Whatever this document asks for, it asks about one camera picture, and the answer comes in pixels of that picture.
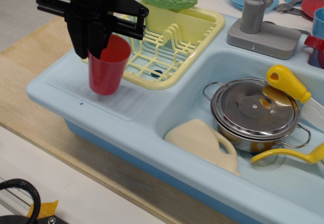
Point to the yellow dish drying rack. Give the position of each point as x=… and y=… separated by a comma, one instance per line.
x=173, y=41

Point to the grey toy faucet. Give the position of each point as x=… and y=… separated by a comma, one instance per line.
x=250, y=32

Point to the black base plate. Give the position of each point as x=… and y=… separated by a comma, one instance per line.
x=23, y=220

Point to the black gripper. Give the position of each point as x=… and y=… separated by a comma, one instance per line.
x=125, y=17

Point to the blue plastic cup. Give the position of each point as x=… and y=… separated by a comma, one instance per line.
x=318, y=24

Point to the yellow plastic spoon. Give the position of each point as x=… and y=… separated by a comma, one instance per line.
x=311, y=158

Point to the cream plastic pitcher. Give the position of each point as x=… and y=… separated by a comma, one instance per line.
x=198, y=138

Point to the red plastic cup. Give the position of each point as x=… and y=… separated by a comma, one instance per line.
x=105, y=72

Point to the red plastic plate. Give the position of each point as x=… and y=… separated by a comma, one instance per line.
x=310, y=6

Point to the yellow handled toy knife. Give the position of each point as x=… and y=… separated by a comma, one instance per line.
x=281, y=78

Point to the grey toy fork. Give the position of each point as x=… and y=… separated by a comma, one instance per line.
x=287, y=6

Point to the light blue toy sink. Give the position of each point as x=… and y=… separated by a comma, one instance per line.
x=160, y=118

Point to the red and purple toy cup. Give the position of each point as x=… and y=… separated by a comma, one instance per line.
x=316, y=44

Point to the yellow tape piece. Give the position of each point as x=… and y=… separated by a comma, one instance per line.
x=47, y=209

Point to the steel pot with lid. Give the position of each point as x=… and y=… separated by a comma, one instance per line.
x=256, y=117

